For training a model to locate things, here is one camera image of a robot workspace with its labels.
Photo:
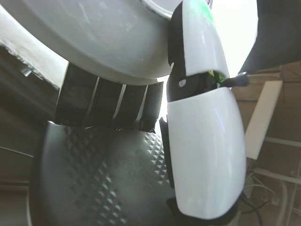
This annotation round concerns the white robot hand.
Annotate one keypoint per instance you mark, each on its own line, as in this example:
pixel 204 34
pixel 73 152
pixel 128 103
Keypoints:
pixel 207 141

